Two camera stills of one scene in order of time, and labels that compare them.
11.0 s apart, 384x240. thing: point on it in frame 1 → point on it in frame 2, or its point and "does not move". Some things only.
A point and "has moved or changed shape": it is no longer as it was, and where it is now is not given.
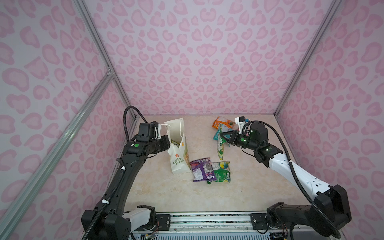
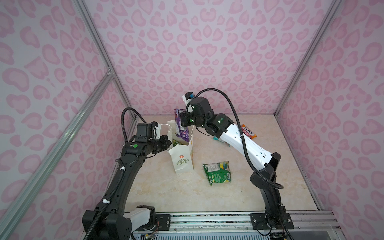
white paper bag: [180, 160] has moved or changed shape
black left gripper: [166, 142] does not move
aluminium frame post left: [110, 68] does not move
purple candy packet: [203, 170] → [182, 131]
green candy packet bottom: [222, 171] does not move
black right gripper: [234, 137] → [184, 118]
